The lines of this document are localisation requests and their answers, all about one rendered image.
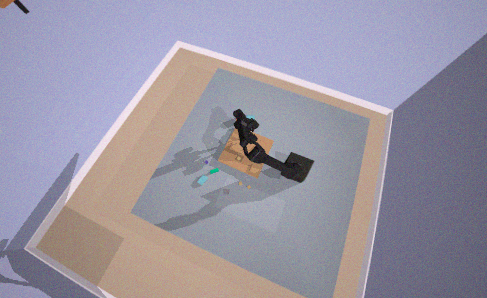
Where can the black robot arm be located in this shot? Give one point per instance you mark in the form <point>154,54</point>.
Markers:
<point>258,155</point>

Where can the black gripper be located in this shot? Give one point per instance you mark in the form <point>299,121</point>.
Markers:
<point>251,136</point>

